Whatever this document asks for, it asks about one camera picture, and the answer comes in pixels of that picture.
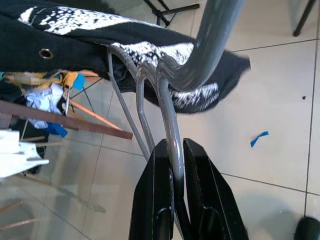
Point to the white cloth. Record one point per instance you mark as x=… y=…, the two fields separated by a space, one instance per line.
x=41 y=100

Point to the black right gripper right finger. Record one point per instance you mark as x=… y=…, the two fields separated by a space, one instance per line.
x=215 y=200

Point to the white board stack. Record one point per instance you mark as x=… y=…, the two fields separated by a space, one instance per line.
x=15 y=150

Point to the black robot foot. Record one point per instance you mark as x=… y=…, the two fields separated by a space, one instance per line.
x=308 y=230

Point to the blue tape piece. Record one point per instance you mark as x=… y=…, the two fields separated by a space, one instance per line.
x=261 y=135

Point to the brown wooden bar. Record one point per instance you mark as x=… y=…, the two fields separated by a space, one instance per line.
x=75 y=123

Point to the grey plastic hanger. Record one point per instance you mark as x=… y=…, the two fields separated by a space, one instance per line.
x=212 y=37

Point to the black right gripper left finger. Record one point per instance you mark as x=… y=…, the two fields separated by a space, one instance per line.
x=150 y=200

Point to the black garment with white print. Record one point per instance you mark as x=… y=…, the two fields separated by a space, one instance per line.
x=75 y=45

